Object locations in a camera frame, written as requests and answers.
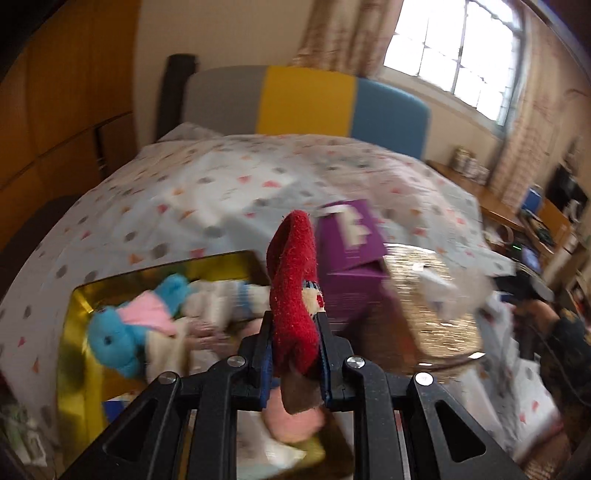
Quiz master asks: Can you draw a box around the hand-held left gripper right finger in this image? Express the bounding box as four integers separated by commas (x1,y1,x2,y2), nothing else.
318,314,527,480

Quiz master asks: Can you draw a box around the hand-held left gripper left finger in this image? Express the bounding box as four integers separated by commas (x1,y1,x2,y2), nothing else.
60,311,276,480

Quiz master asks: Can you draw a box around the pink fluffy sock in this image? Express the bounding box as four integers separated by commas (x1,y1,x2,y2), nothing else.
265,388,324,441

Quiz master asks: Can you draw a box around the white plastic sock package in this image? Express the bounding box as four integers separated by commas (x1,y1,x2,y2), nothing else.
238,411,305,467

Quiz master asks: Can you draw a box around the red sock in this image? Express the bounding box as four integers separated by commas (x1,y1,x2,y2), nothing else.
267,210,326,414

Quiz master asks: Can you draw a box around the white striped sock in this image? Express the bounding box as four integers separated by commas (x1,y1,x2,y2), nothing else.
185,279,273,324

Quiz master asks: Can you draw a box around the blue teddy bear plush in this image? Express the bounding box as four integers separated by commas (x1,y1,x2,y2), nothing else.
88,274,190,379

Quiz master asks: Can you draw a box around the gold tin box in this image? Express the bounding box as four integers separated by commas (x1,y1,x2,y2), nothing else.
56,250,326,478

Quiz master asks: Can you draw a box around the person's right forearm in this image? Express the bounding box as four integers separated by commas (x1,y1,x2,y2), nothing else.
512,300,561,337

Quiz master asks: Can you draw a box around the blue folding chair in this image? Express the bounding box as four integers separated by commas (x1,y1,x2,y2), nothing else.
522,185,546,215

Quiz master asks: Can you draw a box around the wooden desk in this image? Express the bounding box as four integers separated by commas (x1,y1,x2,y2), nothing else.
425,159,527,232

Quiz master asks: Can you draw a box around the gold ornate tissue box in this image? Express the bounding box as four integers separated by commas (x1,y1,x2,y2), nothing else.
369,244,497,370

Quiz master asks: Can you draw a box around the purple tissue carton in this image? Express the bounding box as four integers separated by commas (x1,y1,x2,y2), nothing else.
316,199,393,324

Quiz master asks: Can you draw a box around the black television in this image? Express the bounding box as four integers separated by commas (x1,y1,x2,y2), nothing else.
545,164,587,213

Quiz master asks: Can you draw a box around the cluster of small boxes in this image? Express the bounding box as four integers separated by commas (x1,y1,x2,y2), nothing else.
450,147,490,185

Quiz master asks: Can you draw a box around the patterned beige curtain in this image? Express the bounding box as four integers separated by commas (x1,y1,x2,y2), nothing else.
288,0,404,77
492,18,591,208

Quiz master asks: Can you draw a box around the window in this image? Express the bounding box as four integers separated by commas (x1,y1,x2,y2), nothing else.
383,0,527,125

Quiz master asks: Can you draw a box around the grey yellow blue headboard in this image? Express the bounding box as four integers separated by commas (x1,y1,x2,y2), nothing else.
185,65,432,160

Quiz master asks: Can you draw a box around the black upright cushion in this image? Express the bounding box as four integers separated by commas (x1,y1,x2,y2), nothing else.
157,54,199,141

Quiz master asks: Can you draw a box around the wooden wardrobe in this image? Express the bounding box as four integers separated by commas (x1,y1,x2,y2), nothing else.
0,0,139,259

